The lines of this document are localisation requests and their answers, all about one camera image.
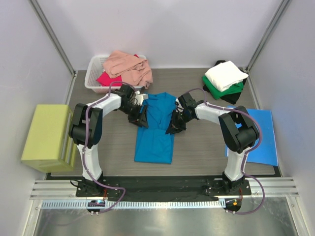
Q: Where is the white plastic basket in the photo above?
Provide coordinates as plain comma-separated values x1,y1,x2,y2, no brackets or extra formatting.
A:
84,55,146,93

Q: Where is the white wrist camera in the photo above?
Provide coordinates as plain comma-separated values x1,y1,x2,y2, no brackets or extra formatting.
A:
133,91,148,106
175,98,184,110

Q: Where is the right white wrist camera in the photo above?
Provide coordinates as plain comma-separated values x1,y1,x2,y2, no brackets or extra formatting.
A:
175,98,184,110

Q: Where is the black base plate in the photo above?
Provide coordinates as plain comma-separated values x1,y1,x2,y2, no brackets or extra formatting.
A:
43,173,280,213

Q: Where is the white slotted cable duct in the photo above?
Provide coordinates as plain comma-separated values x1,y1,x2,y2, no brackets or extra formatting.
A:
41,199,225,210

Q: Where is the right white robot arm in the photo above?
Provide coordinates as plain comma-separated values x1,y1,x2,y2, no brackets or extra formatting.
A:
166,92,261,195

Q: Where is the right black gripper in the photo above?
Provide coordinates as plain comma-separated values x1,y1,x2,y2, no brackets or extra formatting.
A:
167,110,193,135

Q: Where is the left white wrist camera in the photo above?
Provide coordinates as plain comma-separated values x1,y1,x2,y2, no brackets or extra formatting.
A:
133,91,148,106

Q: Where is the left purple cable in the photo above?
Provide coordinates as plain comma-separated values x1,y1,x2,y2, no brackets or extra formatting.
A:
82,81,126,213

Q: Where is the black folded t shirt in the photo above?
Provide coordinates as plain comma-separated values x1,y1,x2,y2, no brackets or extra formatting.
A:
202,60,247,104

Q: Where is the pink t shirt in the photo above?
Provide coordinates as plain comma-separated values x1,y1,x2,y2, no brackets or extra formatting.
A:
103,51,153,89

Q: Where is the yellow green box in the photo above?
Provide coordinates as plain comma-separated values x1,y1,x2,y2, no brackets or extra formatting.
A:
21,104,76,173

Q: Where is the aluminium rail frame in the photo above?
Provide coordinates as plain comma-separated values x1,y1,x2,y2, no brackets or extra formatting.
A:
30,177,299,202

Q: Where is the blue folder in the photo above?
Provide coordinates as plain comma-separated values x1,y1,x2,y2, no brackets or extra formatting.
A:
224,105,279,167

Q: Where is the purple cable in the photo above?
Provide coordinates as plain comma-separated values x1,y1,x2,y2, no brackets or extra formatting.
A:
182,88,265,215
82,81,126,213

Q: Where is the red t shirt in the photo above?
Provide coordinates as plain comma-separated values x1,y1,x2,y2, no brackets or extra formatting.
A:
97,51,146,87

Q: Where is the white folded t shirt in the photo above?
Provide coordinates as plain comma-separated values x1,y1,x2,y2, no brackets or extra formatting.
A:
205,61,249,92

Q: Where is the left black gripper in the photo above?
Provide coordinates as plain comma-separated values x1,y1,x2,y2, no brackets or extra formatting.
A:
119,102,149,128

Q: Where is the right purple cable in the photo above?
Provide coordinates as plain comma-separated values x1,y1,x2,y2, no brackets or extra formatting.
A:
182,88,265,215

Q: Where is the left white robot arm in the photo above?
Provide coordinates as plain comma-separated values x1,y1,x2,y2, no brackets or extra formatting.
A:
69,84,149,197

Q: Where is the blue t shirt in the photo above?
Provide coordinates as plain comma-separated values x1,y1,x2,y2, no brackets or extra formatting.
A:
134,92,176,164

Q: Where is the green folded t shirt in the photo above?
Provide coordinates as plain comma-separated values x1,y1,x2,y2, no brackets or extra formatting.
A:
201,75,244,100

